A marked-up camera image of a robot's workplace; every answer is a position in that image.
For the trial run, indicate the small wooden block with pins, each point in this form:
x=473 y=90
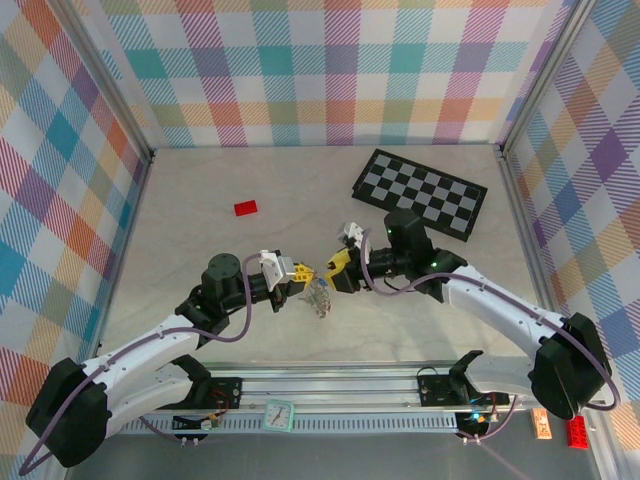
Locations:
x=541 y=425

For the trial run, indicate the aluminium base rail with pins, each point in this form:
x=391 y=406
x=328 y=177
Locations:
x=325 y=387

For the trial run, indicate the aluminium frame post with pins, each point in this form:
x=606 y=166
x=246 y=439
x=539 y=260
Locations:
x=545 y=75
x=115 y=90

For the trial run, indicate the black folding chessboard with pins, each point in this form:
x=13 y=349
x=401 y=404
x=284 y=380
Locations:
x=430 y=192

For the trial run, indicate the aluminium side rail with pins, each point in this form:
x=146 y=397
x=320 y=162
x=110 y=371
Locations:
x=525 y=225

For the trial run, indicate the red studded toy brick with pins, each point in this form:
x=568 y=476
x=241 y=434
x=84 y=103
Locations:
x=579 y=435

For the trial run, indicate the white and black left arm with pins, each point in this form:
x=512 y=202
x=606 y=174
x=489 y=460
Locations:
x=145 y=360

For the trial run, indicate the small circuit board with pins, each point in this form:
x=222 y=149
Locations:
x=477 y=419
x=210 y=422

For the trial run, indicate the flat red toy brick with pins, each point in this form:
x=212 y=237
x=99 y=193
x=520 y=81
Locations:
x=246 y=208

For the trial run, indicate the small mint green clock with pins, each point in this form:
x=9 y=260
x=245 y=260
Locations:
x=278 y=416

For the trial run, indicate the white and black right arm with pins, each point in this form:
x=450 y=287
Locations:
x=500 y=310

